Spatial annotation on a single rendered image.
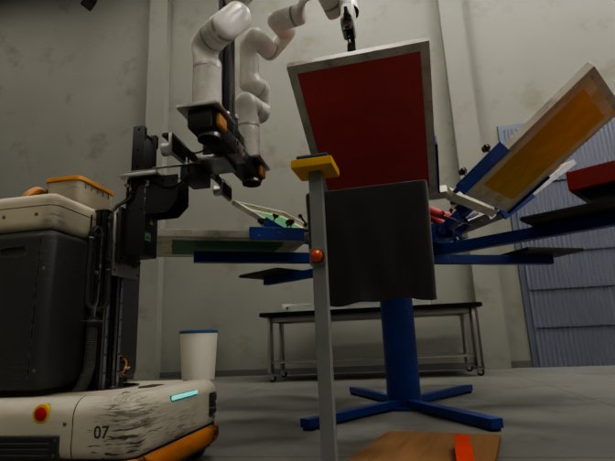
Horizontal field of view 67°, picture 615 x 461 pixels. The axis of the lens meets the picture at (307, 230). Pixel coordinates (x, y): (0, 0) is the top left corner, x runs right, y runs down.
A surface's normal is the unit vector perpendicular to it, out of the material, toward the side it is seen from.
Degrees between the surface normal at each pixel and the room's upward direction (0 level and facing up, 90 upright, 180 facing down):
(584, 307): 90
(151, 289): 90
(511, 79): 90
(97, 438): 90
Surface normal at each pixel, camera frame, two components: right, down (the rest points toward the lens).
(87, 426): -0.19, -0.22
